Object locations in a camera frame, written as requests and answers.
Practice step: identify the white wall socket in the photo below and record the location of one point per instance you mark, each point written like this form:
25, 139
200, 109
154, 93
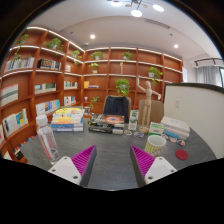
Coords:
177, 103

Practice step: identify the stack of colourful books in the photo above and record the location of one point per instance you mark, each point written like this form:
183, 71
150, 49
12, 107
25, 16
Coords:
68, 120

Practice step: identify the small round badge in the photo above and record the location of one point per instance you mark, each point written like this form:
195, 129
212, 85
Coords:
181, 142
127, 132
172, 139
165, 136
138, 134

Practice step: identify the small green white box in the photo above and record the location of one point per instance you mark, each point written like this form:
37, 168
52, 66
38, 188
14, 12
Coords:
156, 128

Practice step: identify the recessed ceiling spotlight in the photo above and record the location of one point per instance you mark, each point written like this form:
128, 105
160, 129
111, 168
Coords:
92, 36
175, 46

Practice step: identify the white wall poster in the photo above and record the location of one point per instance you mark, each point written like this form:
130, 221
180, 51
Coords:
184, 74

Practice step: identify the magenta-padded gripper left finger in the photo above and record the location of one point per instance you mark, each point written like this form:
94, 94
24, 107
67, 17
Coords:
66, 168

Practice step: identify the clear plastic drink bottle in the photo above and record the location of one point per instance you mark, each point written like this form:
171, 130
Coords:
48, 140

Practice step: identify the ceiling air vent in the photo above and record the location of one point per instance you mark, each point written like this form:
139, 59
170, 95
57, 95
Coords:
156, 23

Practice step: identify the orange wooden shelf unit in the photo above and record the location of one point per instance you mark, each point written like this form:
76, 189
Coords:
43, 83

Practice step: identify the black curtain rail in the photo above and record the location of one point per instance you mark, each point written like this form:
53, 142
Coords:
206, 60

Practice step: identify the branched ceiling lamp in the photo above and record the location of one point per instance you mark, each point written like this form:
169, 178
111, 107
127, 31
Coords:
136, 12

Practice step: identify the wooden artist mannequin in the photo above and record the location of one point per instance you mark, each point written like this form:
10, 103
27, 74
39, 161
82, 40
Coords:
147, 103

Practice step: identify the grey curtain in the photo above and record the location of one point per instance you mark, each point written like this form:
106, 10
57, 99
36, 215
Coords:
208, 76

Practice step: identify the dark blue chair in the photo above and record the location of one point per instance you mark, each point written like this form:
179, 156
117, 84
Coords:
116, 108

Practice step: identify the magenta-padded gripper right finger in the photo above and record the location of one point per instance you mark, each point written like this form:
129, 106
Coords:
160, 168

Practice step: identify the yellow striped white mug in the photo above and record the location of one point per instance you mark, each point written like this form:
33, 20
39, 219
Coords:
155, 145

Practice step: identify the tall green white carton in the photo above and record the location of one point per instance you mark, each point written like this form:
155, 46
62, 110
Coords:
133, 120

